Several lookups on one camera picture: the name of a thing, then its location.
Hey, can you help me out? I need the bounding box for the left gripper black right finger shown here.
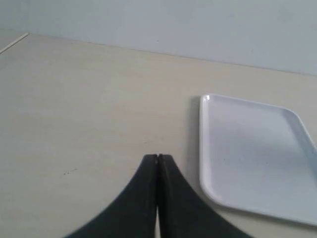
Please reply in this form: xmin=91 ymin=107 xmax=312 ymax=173
xmin=157 ymin=154 xmax=250 ymax=238

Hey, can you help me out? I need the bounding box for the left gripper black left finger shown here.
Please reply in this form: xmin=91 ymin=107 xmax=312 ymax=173
xmin=68 ymin=154 xmax=158 ymax=238

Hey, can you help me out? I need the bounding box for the white rectangular plastic tray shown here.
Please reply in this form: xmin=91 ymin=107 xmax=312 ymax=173
xmin=199 ymin=94 xmax=317 ymax=226

